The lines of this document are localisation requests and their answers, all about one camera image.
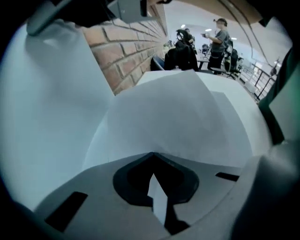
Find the black jacket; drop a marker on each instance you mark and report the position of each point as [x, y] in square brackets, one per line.
[181, 56]

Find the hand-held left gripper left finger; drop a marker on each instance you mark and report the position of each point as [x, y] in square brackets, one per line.
[98, 194]

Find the black office chair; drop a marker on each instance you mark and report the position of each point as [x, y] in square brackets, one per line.
[232, 63]

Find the blue chair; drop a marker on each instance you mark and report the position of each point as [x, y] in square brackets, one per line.
[156, 64]

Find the white A4 paper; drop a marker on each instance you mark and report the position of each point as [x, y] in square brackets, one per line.
[168, 117]

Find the black metal railing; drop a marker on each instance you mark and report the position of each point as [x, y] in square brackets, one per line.
[260, 79]

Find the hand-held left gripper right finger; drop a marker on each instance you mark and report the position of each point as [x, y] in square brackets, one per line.
[211, 187]

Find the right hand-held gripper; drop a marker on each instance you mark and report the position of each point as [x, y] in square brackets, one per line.
[129, 9]

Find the white table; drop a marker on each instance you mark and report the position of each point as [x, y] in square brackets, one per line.
[225, 82]

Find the green printed t-shirt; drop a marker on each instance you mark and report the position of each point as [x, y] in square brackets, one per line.
[267, 112]

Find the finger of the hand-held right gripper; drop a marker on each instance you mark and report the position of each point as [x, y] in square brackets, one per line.
[47, 16]

